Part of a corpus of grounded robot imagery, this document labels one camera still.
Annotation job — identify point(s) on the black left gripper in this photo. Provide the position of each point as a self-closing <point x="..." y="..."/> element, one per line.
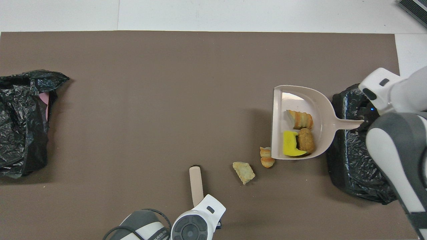
<point x="219" y="225"/>

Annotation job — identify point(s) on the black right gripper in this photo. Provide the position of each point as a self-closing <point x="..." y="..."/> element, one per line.
<point x="372" y="111"/>

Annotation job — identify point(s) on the beige hand brush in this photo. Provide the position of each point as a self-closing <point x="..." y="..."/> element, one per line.
<point x="196" y="186"/>

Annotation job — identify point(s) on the beige plastic dustpan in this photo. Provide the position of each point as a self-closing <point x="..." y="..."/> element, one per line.
<point x="320" y="106"/>

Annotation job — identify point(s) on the brown fried nugget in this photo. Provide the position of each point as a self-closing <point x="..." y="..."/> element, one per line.
<point x="306" y="140"/>

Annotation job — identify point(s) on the pale bread chunk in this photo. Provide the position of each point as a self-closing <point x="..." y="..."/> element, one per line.
<point x="244" y="171"/>

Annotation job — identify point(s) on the golden croissant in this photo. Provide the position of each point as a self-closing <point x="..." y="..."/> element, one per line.
<point x="302" y="119"/>

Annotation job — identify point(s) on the notched yellow sponge piece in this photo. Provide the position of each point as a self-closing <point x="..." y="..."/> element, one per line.
<point x="289" y="143"/>

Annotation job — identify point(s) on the striped bread roll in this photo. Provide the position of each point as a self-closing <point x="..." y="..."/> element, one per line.
<point x="267" y="161"/>

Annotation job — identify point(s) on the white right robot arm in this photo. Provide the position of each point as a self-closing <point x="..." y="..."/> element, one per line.
<point x="390" y="150"/>

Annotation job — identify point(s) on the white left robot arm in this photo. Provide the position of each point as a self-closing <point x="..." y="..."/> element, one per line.
<point x="200" y="226"/>

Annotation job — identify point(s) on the black bag lined bin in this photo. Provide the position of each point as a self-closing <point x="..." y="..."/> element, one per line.
<point x="353" y="173"/>

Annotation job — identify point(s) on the pink plastic bin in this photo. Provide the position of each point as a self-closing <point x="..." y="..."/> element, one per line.
<point x="45" y="103"/>

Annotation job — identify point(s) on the crumpled black trash bag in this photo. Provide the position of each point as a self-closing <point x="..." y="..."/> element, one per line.
<point x="20" y="133"/>

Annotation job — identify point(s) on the dark ribbed panel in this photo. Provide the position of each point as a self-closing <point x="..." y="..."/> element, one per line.
<point x="417" y="8"/>

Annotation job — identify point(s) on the brown table mat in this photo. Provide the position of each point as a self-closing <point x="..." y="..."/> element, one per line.
<point x="166" y="60"/>

